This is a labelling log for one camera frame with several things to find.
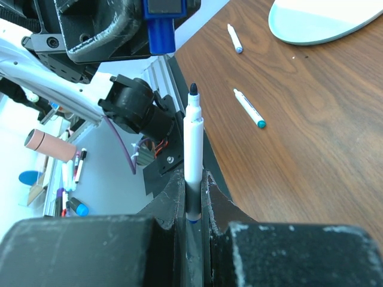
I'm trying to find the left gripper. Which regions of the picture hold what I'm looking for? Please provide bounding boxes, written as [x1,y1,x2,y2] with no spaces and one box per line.
[22,0,149,84]

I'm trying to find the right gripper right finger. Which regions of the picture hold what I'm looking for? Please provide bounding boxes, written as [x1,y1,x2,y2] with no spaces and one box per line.
[201,169,255,286]

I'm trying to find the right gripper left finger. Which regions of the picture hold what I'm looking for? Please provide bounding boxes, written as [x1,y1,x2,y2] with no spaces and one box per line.
[138,169,186,286]

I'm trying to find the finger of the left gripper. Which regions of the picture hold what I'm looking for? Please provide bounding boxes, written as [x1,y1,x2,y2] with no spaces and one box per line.
[174,0,201,30]

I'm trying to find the blue marker cap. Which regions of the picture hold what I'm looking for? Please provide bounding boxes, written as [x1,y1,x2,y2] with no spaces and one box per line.
[142,1,186,54]

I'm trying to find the blue white marker pen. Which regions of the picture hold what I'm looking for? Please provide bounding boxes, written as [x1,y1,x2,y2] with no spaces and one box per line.
[183,83,204,223]

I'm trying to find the lilac tipped white marker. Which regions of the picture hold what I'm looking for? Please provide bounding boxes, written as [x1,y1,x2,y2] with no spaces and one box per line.
[227,23,243,54]

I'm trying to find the teal tipped white marker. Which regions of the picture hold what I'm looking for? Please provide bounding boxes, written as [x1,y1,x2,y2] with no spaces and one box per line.
[233,88,266,129]

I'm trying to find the round cream blue plate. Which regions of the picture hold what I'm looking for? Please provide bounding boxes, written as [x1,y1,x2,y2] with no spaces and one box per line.
[268,0,382,45]

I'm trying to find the markers on side table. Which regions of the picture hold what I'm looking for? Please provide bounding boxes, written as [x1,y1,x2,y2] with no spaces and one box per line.
[54,148,89,217]

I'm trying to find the pink cylinder roll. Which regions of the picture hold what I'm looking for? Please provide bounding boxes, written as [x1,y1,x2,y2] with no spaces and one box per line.
[24,129,77,163]

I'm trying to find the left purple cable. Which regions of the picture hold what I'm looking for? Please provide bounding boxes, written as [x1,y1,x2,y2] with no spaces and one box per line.
[103,115,150,176]

